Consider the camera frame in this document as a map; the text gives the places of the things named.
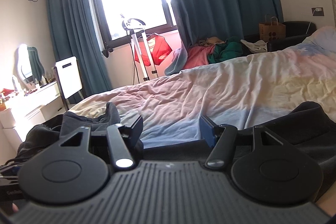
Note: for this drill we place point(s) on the white chair back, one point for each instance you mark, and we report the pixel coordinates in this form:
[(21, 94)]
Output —
[(68, 79)]

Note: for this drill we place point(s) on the green garment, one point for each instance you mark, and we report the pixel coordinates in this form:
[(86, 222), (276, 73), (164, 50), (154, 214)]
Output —
[(231, 49)]

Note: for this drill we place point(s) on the white garment steamer stand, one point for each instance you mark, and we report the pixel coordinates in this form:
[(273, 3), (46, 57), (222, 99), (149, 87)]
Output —
[(133, 26)]

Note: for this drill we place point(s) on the wavy vanity mirror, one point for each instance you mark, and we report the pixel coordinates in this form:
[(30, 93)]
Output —
[(29, 67)]

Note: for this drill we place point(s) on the white dressing table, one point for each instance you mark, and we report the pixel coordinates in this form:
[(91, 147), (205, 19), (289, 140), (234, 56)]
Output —
[(22, 113)]

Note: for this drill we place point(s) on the black garment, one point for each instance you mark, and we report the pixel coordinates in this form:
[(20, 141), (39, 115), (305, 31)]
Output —
[(307, 127)]

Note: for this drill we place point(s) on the teal left curtain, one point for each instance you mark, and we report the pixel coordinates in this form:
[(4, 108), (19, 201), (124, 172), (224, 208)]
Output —
[(73, 34)]

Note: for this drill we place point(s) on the white cloth on chair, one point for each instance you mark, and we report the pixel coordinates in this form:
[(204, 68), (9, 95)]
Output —
[(257, 47)]

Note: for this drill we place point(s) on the pink cloth pile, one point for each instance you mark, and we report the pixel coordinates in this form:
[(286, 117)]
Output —
[(198, 56)]

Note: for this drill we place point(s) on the black armchair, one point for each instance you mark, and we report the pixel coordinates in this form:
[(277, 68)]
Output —
[(296, 32)]

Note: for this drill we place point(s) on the brown paper bag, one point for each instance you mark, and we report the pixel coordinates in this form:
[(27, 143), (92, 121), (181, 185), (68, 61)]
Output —
[(271, 29)]

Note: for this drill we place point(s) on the red garment on hanger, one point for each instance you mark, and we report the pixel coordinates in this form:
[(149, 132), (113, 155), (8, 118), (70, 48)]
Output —
[(159, 49)]

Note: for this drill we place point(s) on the pastel bed duvet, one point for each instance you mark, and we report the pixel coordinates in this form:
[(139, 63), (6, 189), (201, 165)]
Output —
[(243, 92)]

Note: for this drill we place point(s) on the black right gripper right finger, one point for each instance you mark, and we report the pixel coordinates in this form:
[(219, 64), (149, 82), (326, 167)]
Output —
[(221, 139)]

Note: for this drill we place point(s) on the wall power socket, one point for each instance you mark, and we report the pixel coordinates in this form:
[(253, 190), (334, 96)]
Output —
[(317, 11)]

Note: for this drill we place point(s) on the light blue cloth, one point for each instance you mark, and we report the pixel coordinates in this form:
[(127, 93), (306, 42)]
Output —
[(179, 60)]

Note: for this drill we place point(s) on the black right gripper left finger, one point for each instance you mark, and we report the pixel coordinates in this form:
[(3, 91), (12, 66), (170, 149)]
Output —
[(122, 140)]

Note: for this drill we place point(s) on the beige crumpled cloth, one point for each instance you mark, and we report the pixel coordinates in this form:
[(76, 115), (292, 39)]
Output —
[(209, 42)]

